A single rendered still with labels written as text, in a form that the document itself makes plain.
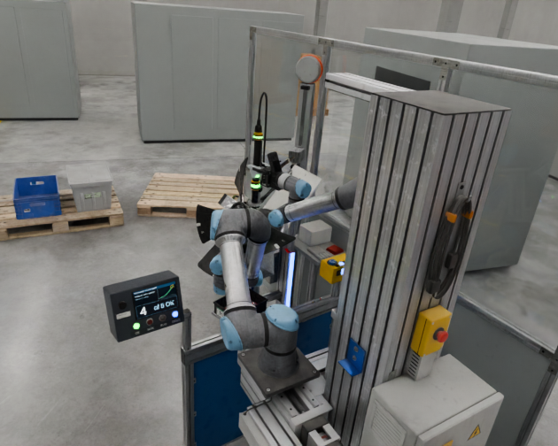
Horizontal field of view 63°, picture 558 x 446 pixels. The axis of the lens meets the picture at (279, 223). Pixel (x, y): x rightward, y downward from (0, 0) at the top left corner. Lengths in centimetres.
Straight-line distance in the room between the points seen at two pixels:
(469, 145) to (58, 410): 266
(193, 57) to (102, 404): 563
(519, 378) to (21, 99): 852
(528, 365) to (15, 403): 275
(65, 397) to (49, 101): 677
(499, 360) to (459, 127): 149
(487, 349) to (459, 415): 102
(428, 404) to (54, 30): 842
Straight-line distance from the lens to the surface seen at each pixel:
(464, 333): 249
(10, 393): 334
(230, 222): 171
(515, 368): 241
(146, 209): 518
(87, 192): 498
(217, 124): 784
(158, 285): 178
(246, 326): 156
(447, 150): 116
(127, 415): 302
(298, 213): 191
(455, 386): 155
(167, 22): 750
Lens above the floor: 223
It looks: 26 degrees down
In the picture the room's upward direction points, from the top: 5 degrees clockwise
